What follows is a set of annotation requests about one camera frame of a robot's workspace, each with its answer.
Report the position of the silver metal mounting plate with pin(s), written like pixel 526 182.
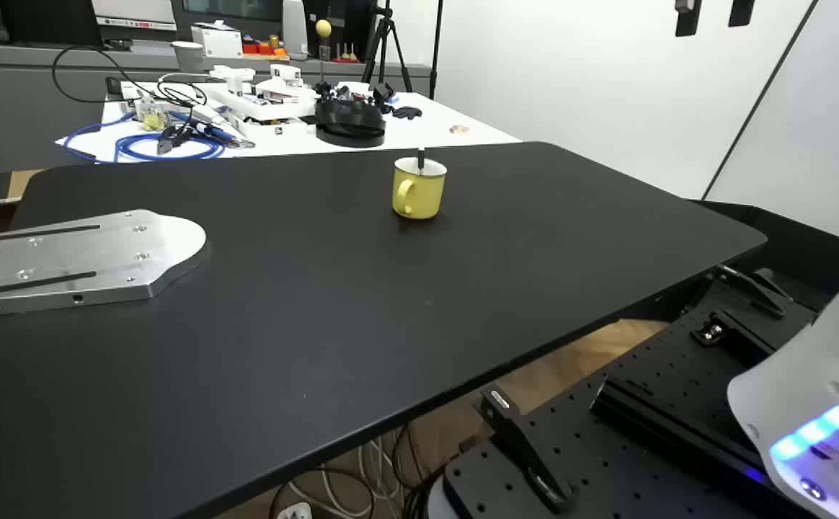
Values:
pixel 108 258

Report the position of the black perforated breadboard plate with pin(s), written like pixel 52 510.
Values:
pixel 646 435

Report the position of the white electronic device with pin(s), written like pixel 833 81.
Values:
pixel 277 97

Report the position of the black monitor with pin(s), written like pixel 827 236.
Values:
pixel 49 20

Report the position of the yellow ball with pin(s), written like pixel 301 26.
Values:
pixel 323 30

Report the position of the white box on shelf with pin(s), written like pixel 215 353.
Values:
pixel 218 37

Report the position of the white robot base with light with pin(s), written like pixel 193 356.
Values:
pixel 787 405

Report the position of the black headset on table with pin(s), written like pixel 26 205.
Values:
pixel 350 121

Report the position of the yellow mug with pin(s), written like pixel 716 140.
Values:
pixel 418 187

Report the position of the black clamp bracket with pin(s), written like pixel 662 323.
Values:
pixel 505 422

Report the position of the black camera tripod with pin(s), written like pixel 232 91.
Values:
pixel 383 37

